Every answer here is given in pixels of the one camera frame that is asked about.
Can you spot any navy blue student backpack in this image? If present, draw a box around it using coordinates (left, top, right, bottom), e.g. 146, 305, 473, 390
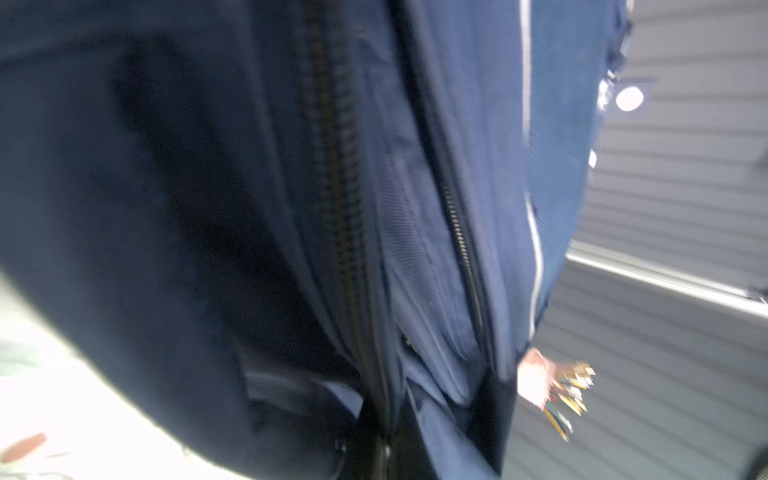
1, 1, 634, 479

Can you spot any pink pencil cup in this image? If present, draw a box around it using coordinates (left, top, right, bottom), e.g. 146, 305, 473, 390
517, 348, 558, 410

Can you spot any bundle of coloured pencils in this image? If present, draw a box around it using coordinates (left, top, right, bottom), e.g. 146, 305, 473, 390
543, 362, 596, 442

